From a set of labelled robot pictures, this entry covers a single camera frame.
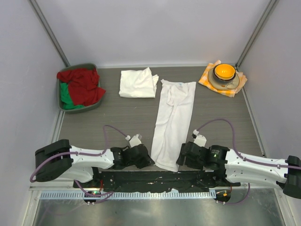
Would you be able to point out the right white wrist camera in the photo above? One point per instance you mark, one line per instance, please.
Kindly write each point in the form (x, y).
(199, 139)

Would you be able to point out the orange bowl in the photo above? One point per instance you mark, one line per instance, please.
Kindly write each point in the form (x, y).
(224, 72)

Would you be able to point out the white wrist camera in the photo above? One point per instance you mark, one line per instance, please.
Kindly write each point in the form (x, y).
(135, 140)
(199, 139)

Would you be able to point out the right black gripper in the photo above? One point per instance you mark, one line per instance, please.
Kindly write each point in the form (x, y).
(188, 163)

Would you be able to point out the beige ceramic plate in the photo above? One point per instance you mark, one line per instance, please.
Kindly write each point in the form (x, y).
(220, 85)

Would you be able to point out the grey plastic bin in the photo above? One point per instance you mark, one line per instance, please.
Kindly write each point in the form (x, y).
(81, 110)

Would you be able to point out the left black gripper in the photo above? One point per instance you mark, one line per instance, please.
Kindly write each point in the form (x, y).
(147, 161)

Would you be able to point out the aluminium frame rail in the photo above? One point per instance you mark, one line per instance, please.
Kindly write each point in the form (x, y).
(44, 188)

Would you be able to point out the folded white t-shirt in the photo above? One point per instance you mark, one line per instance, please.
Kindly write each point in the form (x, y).
(138, 84)

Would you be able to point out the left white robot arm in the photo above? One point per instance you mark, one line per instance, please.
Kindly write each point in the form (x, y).
(62, 160)

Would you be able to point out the green t-shirt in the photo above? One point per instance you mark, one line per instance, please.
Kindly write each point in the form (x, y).
(66, 98)

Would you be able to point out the orange checked cloth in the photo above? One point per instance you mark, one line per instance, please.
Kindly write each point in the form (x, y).
(229, 93)

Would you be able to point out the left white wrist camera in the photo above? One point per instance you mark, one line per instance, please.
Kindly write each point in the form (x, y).
(135, 140)

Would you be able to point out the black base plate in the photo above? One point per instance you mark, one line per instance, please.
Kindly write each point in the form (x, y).
(157, 181)

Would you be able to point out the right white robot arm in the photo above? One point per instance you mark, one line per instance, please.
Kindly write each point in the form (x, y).
(230, 167)

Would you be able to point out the white slotted cable duct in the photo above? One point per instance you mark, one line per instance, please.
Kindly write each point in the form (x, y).
(173, 194)

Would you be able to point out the white t-shirt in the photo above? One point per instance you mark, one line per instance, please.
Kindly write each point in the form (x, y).
(172, 123)
(138, 84)

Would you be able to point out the red t-shirt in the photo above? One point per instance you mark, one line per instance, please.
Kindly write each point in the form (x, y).
(82, 85)

